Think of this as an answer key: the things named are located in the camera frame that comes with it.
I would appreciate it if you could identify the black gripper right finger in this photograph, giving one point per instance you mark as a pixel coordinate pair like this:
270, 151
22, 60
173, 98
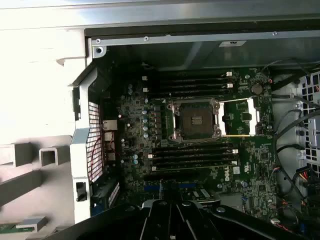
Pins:
195, 225

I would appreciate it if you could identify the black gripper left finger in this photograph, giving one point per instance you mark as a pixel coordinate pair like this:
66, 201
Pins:
160, 220

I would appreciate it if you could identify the CPU socket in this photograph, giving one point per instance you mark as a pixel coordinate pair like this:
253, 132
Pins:
197, 120

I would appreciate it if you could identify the blue expansion slot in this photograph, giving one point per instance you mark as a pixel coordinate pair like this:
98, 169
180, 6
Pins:
151, 186

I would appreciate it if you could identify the grey chipset heatsink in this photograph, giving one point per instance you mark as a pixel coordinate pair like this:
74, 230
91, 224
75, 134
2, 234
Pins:
230, 201

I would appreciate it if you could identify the RAM slot with white clips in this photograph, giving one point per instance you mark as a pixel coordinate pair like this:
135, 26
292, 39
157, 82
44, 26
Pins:
187, 88
187, 76
195, 153
195, 165

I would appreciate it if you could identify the green motherboard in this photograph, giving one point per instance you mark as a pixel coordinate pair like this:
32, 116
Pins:
252, 160

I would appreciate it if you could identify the grey parts rack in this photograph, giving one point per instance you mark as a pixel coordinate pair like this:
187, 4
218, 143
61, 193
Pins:
22, 187

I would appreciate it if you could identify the round coin battery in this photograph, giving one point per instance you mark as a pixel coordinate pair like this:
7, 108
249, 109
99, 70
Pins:
256, 89

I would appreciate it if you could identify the green RAM stick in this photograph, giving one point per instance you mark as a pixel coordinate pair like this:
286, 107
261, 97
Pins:
10, 228

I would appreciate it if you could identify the metal drive cage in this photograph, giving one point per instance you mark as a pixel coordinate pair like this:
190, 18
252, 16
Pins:
314, 132

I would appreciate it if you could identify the open black PC case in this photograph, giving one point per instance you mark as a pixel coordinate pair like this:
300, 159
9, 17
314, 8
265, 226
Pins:
150, 55

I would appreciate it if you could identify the white case sticker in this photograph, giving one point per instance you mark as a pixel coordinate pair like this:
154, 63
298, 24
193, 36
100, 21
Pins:
232, 43

